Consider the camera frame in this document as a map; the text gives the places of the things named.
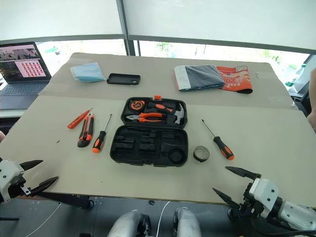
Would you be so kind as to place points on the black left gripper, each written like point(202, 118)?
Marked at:
point(17, 185)

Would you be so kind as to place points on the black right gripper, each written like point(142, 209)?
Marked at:
point(249, 207)

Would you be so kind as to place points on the orange black utility knife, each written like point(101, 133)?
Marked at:
point(84, 142)

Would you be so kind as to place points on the orange voltage tester pen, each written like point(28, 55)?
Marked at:
point(77, 121)

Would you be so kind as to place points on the black tool case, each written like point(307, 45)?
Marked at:
point(148, 158)

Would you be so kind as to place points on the orange plastic block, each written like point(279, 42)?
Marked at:
point(157, 98)

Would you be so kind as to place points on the black table support bar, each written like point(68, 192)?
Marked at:
point(69, 198)

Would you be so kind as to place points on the black electrical tape roll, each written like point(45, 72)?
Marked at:
point(201, 159)

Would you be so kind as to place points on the bystander person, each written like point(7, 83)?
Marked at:
point(313, 93)
point(2, 136)

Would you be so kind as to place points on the silver and black rounded shape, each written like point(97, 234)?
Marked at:
point(187, 222)
point(126, 224)

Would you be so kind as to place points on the dark grey laptop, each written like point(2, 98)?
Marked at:
point(22, 91)

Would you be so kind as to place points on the black side table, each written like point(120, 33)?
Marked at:
point(300, 98)

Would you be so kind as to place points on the orange red printed bag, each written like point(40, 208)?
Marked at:
point(237, 79)

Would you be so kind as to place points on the blue face mask pack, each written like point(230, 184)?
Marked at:
point(87, 72)

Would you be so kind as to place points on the dark grey folded cloth package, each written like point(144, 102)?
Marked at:
point(202, 76)

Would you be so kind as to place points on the orange black tape measure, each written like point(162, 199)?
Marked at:
point(136, 105)

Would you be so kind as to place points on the green white bottle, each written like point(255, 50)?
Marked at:
point(297, 76)

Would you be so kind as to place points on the black phone case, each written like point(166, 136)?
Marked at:
point(123, 79)

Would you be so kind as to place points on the white roller blind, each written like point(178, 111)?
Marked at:
point(61, 17)
point(222, 19)

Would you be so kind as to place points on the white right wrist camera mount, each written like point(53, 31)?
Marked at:
point(265, 192)

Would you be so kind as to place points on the grey window frame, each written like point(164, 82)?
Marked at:
point(122, 17)

